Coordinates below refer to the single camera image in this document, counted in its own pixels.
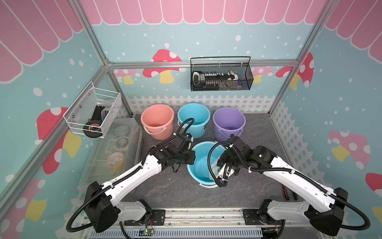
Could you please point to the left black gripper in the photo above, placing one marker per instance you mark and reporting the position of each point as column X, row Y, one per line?
column 191, row 158

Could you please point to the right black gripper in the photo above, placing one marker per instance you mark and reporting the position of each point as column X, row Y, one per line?
column 222, row 158

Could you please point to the blue bucket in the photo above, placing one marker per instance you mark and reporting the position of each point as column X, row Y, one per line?
column 199, row 113
column 199, row 171

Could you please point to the purple bucket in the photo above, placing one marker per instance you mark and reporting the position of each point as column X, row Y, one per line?
column 228, row 121

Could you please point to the pink plastic bucket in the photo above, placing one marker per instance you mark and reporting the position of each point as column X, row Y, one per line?
column 157, row 121

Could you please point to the light green cloth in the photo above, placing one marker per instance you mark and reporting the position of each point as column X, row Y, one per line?
column 215, row 168

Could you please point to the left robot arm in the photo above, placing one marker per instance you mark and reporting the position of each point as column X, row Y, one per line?
column 103, row 202

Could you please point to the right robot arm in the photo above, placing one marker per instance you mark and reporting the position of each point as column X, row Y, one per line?
column 322, row 206

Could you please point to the clear plastic storage box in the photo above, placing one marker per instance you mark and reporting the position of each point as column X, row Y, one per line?
column 114, row 154

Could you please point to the orange black pliers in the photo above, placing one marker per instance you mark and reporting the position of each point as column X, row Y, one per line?
column 288, row 194

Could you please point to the black tape dispenser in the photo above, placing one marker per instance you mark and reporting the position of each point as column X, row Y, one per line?
column 92, row 128

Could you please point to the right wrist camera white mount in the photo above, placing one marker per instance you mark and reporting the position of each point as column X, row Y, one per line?
column 224, row 174

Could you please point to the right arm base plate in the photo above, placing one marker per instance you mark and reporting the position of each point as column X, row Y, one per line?
column 259, row 217

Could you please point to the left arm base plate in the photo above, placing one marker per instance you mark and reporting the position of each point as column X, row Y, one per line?
column 152, row 218

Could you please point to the black wire mesh basket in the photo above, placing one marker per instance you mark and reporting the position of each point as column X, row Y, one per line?
column 228, row 73

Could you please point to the white wire basket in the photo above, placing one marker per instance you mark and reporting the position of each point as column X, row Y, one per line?
column 82, row 108

